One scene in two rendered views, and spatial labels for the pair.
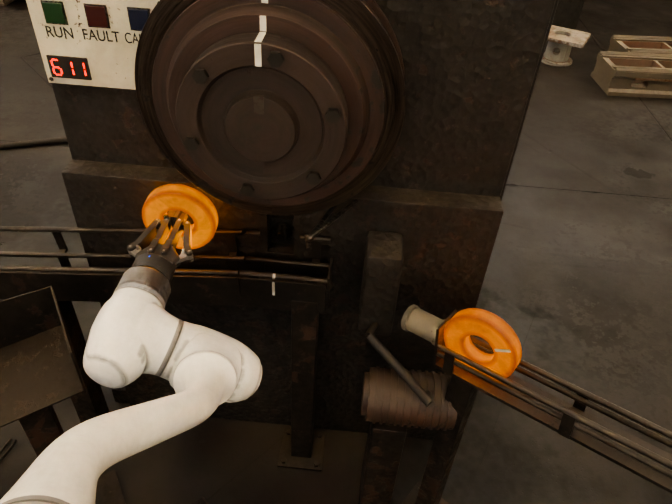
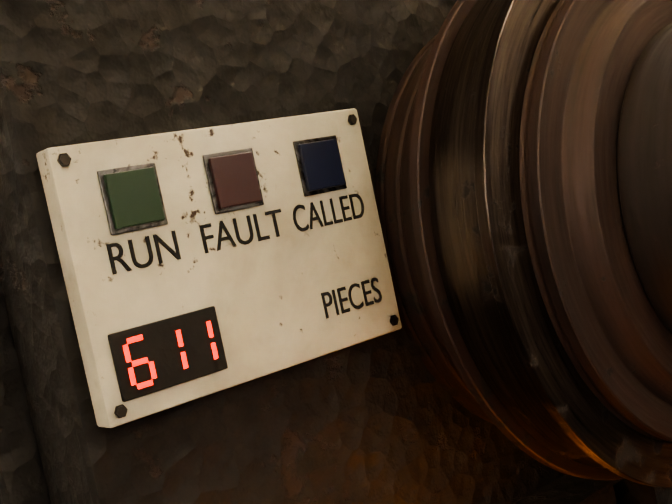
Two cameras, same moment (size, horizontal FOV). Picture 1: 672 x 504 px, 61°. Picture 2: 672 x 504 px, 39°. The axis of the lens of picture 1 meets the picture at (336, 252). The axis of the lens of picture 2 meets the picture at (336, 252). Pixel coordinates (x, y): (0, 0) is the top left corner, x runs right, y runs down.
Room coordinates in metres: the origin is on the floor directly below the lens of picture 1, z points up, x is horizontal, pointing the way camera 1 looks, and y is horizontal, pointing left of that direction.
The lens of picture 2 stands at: (0.53, 0.86, 1.17)
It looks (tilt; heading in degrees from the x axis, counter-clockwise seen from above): 3 degrees down; 319
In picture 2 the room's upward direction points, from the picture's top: 12 degrees counter-clockwise
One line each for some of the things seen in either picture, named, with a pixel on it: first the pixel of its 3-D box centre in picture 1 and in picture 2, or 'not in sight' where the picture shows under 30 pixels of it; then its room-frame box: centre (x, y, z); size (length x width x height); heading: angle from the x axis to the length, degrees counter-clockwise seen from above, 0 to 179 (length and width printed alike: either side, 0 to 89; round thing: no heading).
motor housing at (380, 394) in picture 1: (399, 446); not in sight; (0.81, -0.19, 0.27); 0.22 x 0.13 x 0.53; 88
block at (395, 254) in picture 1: (379, 283); not in sight; (0.96, -0.10, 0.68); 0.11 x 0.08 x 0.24; 178
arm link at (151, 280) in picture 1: (143, 291); not in sight; (0.73, 0.34, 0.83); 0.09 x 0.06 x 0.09; 88
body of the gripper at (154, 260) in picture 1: (156, 263); not in sight; (0.81, 0.34, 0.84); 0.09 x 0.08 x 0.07; 178
